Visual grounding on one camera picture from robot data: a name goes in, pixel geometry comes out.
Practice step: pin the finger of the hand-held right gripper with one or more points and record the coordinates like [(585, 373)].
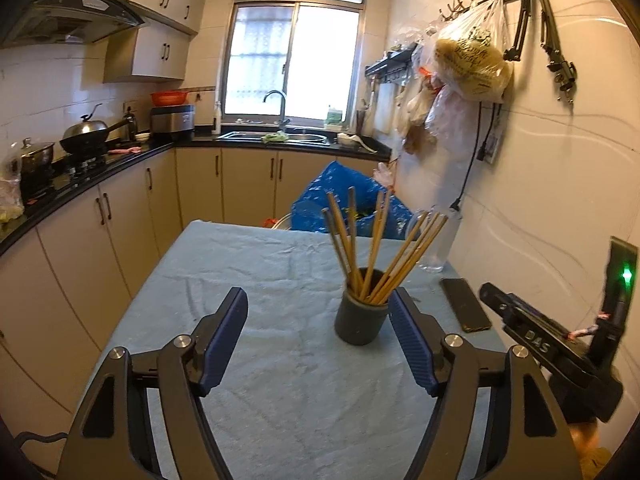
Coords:
[(500, 302)]

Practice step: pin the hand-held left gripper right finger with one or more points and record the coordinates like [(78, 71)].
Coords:
[(412, 345)]

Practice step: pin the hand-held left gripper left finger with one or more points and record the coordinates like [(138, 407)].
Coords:
[(227, 340)]

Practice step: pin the dark grey cup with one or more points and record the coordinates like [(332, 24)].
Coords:
[(360, 325)]

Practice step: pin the bundle of wooden chopsticks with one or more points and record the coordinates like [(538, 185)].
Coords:
[(372, 287)]

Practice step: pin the black smartphone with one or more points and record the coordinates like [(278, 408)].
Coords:
[(465, 305)]

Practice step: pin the light blue tablecloth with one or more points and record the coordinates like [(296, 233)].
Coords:
[(280, 385)]

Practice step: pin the clear glass mug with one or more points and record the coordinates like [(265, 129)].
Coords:
[(440, 250)]

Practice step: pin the beige lower kitchen cabinets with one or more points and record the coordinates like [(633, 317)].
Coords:
[(125, 220)]

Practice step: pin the beige kitchen cabinets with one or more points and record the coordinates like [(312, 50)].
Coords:
[(125, 220), (160, 25)]

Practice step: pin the blue plastic bag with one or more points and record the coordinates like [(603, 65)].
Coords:
[(320, 195)]

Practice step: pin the small white plastic bag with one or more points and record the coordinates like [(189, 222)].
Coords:
[(384, 175)]

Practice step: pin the hanging white plastic bag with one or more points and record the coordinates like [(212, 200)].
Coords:
[(450, 125)]

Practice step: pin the hanging brown bag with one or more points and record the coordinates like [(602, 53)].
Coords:
[(415, 120)]

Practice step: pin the black kitchen countertop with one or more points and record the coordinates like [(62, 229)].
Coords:
[(165, 146)]

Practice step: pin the steel sink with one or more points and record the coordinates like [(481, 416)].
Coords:
[(240, 136)]

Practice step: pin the green cloth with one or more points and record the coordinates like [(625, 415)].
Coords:
[(275, 137)]

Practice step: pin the pink cloth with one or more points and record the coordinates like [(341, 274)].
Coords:
[(125, 150)]

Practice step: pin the white dish soap bottle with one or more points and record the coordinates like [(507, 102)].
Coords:
[(217, 120)]

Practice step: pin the silver countertop appliance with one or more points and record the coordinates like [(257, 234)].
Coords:
[(172, 122)]

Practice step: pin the gas stove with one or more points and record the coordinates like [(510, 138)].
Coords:
[(82, 165)]

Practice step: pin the dark utensil holder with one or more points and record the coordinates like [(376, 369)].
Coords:
[(361, 120)]

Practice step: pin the dark kettle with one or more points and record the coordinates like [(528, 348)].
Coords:
[(130, 127)]

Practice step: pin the hanging tan plastic bag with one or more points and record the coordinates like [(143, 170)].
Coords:
[(475, 65)]

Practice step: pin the chrome faucet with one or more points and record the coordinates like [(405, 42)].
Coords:
[(281, 105)]

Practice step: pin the green label container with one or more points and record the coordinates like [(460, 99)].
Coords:
[(334, 116)]

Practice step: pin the red basin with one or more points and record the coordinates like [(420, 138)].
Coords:
[(171, 98)]

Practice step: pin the black wok with lid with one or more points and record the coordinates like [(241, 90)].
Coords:
[(85, 135)]

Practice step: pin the clear plastic bag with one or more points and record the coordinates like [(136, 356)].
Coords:
[(10, 195)]

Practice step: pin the steel pot with lid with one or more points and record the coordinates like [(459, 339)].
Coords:
[(35, 160)]

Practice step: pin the kitchen window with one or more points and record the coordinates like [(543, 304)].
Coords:
[(300, 60)]

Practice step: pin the beige upper kitchen cabinets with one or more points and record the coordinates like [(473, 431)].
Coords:
[(160, 25)]

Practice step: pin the black range hood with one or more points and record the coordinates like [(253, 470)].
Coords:
[(65, 15)]

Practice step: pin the wall socket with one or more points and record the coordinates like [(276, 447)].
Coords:
[(492, 147)]

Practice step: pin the black wall rack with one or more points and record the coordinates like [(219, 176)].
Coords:
[(390, 62)]

